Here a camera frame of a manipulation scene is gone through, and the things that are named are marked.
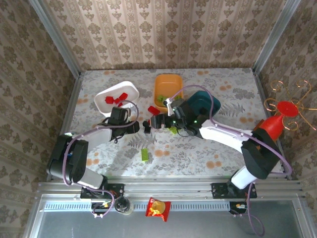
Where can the aluminium frame side rail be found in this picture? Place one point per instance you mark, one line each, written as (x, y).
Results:
(261, 84)
(69, 104)

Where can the black lego brick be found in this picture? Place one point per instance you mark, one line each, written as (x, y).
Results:
(147, 127)

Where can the blue cup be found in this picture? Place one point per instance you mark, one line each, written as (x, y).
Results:
(70, 154)

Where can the aluminium frame post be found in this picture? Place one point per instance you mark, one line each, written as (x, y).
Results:
(56, 37)
(275, 37)

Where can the aluminium frame cross rail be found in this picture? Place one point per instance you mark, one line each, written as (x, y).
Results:
(168, 188)

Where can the red lego brick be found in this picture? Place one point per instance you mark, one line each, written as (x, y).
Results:
(123, 96)
(117, 101)
(153, 109)
(108, 99)

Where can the floral tablecloth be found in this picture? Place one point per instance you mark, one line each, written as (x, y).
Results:
(185, 153)

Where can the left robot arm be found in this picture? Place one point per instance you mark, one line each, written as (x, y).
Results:
(96, 136)

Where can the orange plastic container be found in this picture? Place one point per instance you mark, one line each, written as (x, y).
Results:
(168, 84)

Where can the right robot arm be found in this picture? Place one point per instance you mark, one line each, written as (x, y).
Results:
(223, 135)

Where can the white plastic container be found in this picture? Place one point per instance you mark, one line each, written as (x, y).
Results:
(128, 88)

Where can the dark glass jar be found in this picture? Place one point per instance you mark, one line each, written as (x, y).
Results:
(122, 205)

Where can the small black controller box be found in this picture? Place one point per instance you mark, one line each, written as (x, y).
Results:
(100, 207)
(237, 207)

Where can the red snack bag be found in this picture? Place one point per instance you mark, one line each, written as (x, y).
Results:
(158, 208)

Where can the teal plastic container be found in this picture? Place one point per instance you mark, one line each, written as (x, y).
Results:
(215, 104)

